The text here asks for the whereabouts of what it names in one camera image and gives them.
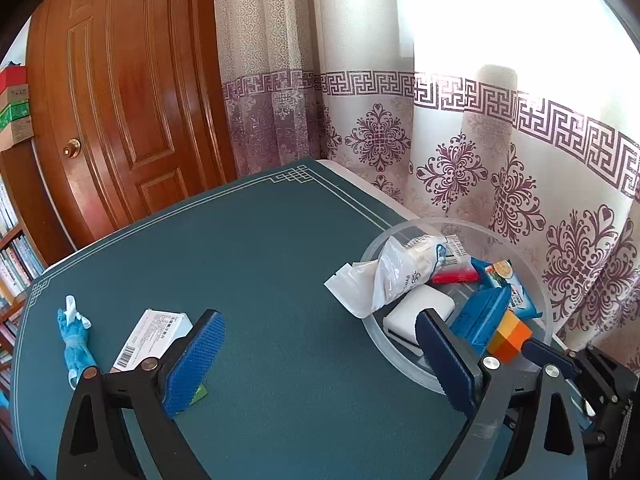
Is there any orange yellow cube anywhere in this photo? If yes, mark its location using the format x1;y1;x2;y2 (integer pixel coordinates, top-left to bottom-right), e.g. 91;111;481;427
487;310;533;364

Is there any green block with blue dots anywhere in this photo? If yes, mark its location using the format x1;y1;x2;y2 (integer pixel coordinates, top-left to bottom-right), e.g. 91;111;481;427
190;384;207;405

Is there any white blue medicine box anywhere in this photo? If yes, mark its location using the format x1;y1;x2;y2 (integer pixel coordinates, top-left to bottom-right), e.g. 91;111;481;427
111;309;193;373

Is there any blue tissue pack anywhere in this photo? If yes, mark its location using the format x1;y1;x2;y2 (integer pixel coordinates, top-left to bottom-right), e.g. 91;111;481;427
450;286;512;356

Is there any blue snack packet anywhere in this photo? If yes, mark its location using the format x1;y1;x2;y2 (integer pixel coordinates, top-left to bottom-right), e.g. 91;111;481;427
471;258;542;321

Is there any red white packet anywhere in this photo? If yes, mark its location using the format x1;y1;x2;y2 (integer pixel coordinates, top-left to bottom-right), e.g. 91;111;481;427
428;235;480;285

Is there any white sponge block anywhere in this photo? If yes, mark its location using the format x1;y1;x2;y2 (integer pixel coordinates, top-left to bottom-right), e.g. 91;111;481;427
382;283;457;351

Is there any white cotton swab bag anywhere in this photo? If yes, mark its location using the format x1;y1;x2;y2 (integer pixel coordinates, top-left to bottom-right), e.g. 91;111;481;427
324;234;449;318

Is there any clear plastic bowl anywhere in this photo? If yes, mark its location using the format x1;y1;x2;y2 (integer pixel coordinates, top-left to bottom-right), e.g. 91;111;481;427
362;217;553;393

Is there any blue rubber glove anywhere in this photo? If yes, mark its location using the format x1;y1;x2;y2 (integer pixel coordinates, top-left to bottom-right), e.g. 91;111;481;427
56;295;96;390

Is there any teal table mat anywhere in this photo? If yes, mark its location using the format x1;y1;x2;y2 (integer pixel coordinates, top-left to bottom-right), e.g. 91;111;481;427
11;160;464;479

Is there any wooden bookshelf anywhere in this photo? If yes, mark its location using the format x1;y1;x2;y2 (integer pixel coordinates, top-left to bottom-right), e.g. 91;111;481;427
1;141;74;438

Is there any brass door knob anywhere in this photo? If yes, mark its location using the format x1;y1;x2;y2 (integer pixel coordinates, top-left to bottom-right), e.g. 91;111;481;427
63;138;81;159

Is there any patterned purple curtain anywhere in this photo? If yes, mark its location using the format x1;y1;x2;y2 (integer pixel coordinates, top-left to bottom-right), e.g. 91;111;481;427
214;0;639;370

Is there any wooden door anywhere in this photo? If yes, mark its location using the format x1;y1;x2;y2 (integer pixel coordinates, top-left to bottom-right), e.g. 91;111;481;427
27;0;236;247

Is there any brown cardboard box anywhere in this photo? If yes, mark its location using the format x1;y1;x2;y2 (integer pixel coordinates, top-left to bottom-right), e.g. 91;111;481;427
0;116;34;152

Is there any green box on shelf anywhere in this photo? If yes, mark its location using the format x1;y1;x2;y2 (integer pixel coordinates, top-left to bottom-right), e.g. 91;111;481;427
0;100;30;130

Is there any red box on shelf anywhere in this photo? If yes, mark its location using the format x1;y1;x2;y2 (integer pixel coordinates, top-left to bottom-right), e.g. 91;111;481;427
0;65;27;93

